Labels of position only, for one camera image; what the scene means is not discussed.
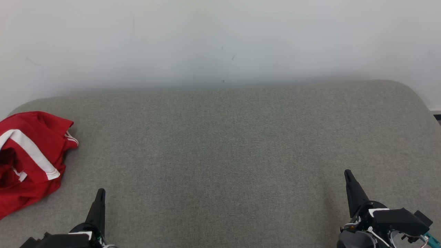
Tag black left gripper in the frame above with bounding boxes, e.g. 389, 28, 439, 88
69, 188, 116, 248

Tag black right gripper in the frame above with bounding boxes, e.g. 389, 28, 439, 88
339, 169, 394, 248

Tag red shorts with white band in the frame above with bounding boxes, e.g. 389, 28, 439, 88
0, 111, 75, 219

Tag thin white wire bundle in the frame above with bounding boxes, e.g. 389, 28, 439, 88
366, 226, 392, 248

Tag right camera cable teal connector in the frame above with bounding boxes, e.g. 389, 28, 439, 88
421, 232, 441, 248

